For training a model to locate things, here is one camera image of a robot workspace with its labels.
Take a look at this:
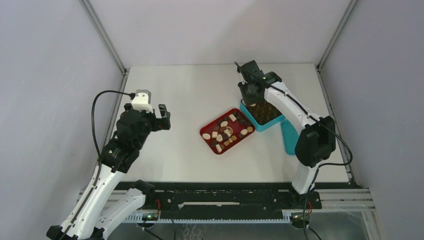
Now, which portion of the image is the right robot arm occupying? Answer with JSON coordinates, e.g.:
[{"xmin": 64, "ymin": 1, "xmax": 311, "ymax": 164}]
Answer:
[{"xmin": 236, "ymin": 60, "xmax": 336, "ymax": 208}]

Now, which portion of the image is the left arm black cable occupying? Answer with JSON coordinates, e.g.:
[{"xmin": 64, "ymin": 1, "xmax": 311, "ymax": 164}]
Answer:
[{"xmin": 59, "ymin": 90, "xmax": 137, "ymax": 240}]

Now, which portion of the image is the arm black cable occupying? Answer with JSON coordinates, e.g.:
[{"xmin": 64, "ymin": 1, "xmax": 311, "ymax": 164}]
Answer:
[
  {"xmin": 59, "ymin": 90, "xmax": 137, "ymax": 240},
  {"xmin": 264, "ymin": 79, "xmax": 354, "ymax": 240}
]

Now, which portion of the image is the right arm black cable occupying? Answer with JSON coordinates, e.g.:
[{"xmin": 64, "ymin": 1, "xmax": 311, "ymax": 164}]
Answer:
[{"xmin": 264, "ymin": 79, "xmax": 354, "ymax": 240}]

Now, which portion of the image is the teal chocolate box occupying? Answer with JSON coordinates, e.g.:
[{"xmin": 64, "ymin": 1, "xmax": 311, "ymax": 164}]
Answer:
[{"xmin": 239, "ymin": 100, "xmax": 286, "ymax": 132}]

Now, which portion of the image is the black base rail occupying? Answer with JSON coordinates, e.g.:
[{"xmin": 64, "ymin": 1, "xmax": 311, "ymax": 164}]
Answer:
[{"xmin": 124, "ymin": 181, "xmax": 322, "ymax": 221}]

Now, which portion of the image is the teal box lid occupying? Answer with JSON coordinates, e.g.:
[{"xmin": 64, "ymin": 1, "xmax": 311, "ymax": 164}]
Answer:
[{"xmin": 280, "ymin": 119, "xmax": 299, "ymax": 156}]

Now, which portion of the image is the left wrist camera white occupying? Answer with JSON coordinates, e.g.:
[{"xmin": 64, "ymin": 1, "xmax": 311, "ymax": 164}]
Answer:
[{"xmin": 131, "ymin": 89, "xmax": 154, "ymax": 113}]

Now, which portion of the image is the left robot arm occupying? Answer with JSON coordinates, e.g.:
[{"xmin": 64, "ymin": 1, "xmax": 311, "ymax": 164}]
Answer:
[{"xmin": 46, "ymin": 103, "xmax": 171, "ymax": 240}]

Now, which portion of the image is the red chocolate tray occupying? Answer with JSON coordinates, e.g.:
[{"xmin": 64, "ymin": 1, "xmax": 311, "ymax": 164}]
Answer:
[{"xmin": 199, "ymin": 108, "xmax": 256, "ymax": 155}]

